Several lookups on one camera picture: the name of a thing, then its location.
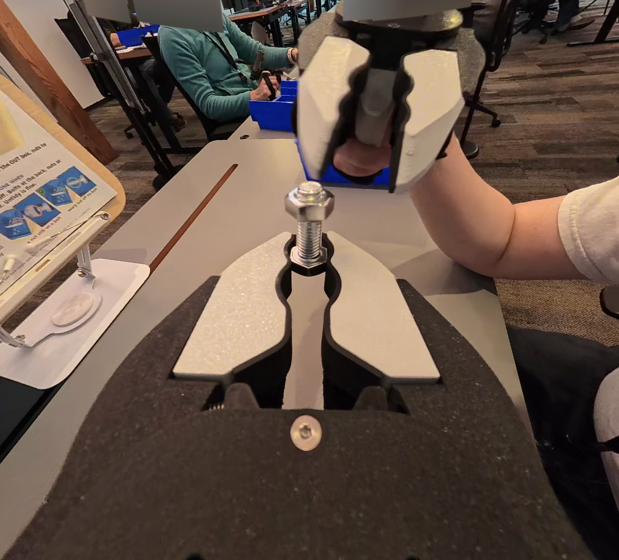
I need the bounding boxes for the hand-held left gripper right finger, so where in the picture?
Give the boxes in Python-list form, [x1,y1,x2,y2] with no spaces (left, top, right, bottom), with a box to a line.
[322,231,442,385]

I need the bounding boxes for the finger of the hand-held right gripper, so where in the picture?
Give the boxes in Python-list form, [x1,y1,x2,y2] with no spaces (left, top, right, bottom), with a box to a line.
[296,34,371,182]
[388,48,466,195]

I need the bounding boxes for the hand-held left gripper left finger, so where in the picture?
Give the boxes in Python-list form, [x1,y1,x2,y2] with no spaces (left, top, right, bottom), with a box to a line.
[172,231,294,384]

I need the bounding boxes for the blue plastic bin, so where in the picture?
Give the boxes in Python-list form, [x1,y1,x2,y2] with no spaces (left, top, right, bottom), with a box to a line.
[249,81,300,131]
[296,139,393,189]
[116,24,161,48]

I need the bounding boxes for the steel hex bolt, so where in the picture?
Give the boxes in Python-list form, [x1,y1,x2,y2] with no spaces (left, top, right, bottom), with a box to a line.
[289,181,332,276]

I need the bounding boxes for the steel hex nut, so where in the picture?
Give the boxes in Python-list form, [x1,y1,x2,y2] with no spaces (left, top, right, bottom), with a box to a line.
[284,188,336,223]

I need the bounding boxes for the person's right forearm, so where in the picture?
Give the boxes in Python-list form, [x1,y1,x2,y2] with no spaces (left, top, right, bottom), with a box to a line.
[410,132,516,275]

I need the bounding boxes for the person's right hand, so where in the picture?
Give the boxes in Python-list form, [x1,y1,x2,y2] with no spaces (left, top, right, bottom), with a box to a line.
[333,134,392,179]

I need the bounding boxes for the black pole stand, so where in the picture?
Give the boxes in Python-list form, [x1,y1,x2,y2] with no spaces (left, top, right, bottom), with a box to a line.
[458,101,480,160]

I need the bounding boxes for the black office chair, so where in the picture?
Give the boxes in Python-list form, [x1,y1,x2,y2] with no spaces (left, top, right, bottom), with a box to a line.
[142,33,250,142]

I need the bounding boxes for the white stand base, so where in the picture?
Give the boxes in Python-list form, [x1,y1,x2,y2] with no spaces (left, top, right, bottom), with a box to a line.
[0,243,151,391]

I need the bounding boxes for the black metal stand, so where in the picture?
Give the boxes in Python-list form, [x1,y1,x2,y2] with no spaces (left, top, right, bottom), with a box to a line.
[26,0,177,188]

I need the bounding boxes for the person's dark trousers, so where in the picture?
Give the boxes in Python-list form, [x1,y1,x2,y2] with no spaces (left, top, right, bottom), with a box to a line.
[505,325,619,560]

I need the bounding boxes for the white page holder bar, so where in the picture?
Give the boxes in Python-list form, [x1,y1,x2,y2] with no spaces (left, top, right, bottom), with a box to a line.
[0,212,111,280]

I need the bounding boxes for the printed instruction sheet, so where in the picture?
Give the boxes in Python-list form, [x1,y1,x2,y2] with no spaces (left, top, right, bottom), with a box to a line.
[0,89,118,297]

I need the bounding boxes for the brown wooden post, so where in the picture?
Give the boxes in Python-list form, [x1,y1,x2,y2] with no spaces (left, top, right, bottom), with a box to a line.
[0,0,119,167]

